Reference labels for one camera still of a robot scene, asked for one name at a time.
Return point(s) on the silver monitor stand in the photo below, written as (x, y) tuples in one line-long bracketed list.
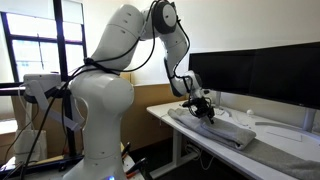
[(218, 100), (309, 120)]

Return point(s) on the small white ball figure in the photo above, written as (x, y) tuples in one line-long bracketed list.
[(250, 112)]

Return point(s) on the red black pliers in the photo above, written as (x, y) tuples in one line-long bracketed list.
[(135, 166)]

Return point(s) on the tan wooden partition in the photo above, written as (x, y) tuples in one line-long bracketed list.
[(156, 110)]

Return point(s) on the white desk leg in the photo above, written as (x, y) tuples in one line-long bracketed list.
[(177, 146)]

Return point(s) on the grey towel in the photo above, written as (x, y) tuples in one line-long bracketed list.
[(226, 133)]

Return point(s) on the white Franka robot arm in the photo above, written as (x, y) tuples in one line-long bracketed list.
[(103, 100)]

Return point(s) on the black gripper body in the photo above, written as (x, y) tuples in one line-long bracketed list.
[(201, 106)]

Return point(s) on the black vertical pole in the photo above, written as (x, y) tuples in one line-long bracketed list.
[(69, 140)]

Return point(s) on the white bag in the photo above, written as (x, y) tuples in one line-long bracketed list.
[(30, 146)]

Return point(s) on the black computer monitor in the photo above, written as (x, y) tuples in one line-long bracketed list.
[(286, 76), (223, 71)]

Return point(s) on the black window frame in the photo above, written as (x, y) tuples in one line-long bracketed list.
[(58, 40)]

